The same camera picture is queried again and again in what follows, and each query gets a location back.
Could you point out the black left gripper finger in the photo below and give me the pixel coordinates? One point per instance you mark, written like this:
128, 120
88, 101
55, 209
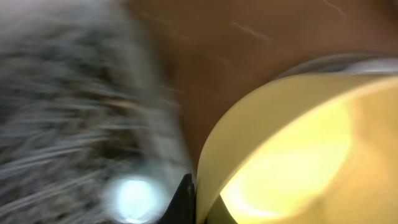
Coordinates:
182, 208

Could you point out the yellow plastic bowl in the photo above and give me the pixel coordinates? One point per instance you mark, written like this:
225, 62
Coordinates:
309, 148

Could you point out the light blue plastic cup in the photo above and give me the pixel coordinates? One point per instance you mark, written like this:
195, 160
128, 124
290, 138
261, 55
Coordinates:
135, 199

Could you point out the grey plastic dishwasher rack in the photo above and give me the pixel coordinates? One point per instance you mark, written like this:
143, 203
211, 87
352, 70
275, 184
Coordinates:
82, 102

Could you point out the round black serving tray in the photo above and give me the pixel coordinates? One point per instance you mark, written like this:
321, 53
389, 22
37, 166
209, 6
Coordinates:
357, 63

